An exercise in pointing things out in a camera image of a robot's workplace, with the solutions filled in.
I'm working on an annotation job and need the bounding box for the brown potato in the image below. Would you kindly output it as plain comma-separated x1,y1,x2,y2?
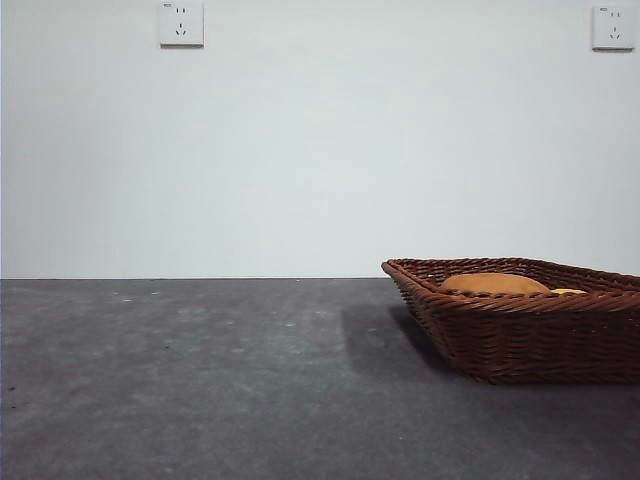
439,272,551,296

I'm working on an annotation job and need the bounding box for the white wall socket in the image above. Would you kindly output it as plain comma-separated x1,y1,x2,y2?
159,0,205,49
591,5,636,52

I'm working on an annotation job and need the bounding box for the brown woven wicker basket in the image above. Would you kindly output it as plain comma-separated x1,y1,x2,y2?
381,257,640,386

